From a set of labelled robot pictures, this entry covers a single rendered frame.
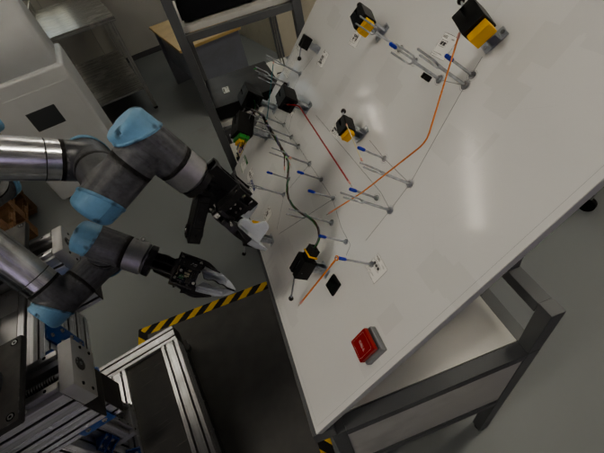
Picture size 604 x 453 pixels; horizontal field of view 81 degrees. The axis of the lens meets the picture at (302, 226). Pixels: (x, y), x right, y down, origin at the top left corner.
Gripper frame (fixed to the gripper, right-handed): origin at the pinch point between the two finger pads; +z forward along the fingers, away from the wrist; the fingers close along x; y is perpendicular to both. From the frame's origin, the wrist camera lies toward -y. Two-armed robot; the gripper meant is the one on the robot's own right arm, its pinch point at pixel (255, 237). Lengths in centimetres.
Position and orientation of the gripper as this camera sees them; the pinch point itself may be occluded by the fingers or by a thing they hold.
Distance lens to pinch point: 79.6
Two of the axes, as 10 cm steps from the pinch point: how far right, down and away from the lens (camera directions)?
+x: -3.6, -5.6, 7.5
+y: 7.5, -6.5, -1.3
